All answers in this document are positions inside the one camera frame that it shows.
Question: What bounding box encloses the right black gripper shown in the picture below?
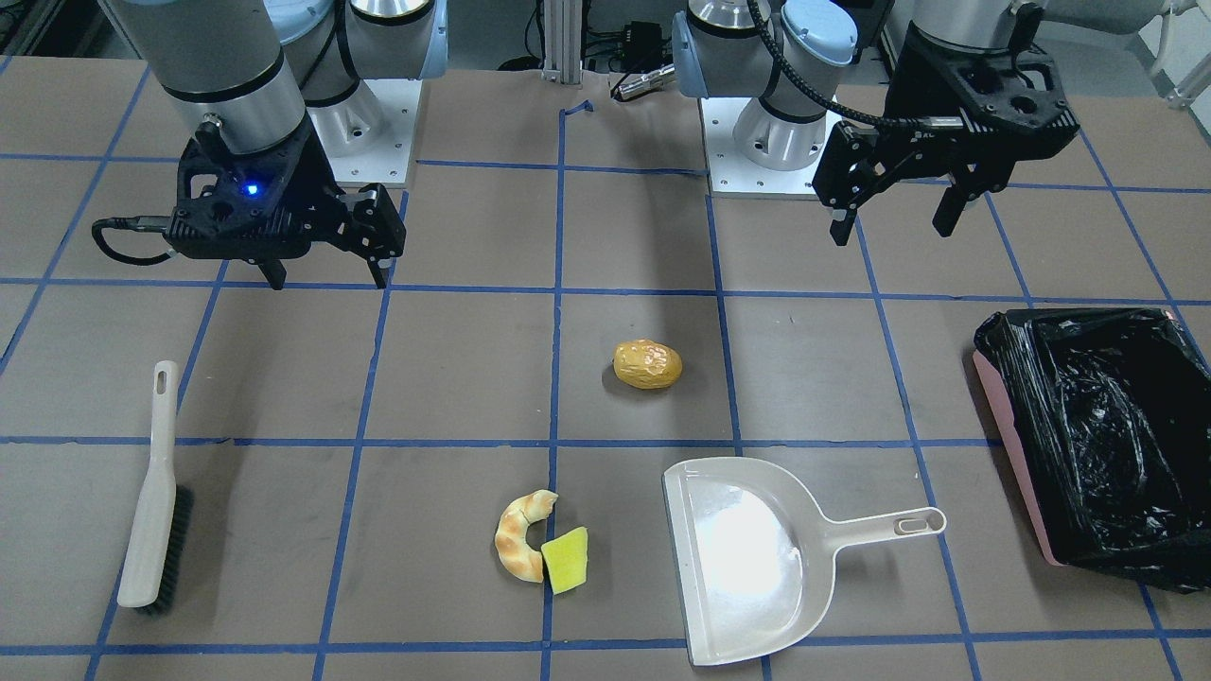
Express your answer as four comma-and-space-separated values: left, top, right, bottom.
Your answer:
168, 119, 396, 290

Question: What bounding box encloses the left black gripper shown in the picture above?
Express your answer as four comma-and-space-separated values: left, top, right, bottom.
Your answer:
830, 25, 1079, 247

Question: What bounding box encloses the toy croissant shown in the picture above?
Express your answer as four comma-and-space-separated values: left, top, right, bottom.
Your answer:
494, 490, 558, 585

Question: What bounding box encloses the white hand brush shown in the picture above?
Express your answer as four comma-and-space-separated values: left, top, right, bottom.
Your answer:
116, 360, 194, 617

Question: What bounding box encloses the yellow green sponge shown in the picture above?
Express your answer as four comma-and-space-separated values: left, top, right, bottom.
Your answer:
540, 526, 589, 595

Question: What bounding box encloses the white plastic dustpan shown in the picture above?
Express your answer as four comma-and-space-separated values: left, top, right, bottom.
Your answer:
662, 456, 947, 666

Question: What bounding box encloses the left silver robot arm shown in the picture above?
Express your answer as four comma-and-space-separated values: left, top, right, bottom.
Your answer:
672, 1, 1079, 246

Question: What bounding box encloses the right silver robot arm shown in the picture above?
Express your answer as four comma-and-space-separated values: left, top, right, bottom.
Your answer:
91, 1, 448, 288

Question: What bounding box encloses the pink bin with black liner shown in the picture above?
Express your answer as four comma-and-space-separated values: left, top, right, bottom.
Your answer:
972, 307, 1210, 594

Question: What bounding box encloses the toy potato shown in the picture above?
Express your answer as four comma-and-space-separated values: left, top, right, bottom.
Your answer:
612, 338, 684, 391

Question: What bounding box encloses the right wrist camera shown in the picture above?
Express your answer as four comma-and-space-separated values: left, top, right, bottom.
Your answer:
335, 183, 406, 261

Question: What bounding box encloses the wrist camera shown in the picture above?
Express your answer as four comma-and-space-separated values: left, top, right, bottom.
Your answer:
813, 121, 894, 210
335, 183, 406, 261

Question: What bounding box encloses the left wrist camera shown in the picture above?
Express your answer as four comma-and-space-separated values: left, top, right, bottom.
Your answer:
813, 121, 894, 210

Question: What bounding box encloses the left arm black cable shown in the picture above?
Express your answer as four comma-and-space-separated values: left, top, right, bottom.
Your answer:
746, 0, 966, 131

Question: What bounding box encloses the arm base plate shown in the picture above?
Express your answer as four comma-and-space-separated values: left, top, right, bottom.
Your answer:
699, 96, 840, 201
308, 80, 423, 188

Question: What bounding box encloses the aluminium frame post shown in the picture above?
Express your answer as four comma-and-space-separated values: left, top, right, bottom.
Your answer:
541, 0, 584, 88

